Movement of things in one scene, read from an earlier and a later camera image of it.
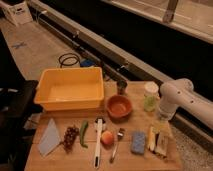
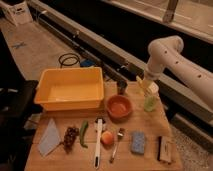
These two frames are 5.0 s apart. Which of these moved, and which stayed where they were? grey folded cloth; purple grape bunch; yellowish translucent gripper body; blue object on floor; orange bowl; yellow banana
Moved: yellowish translucent gripper body; yellow banana
Stayed: purple grape bunch; blue object on floor; grey folded cloth; orange bowl
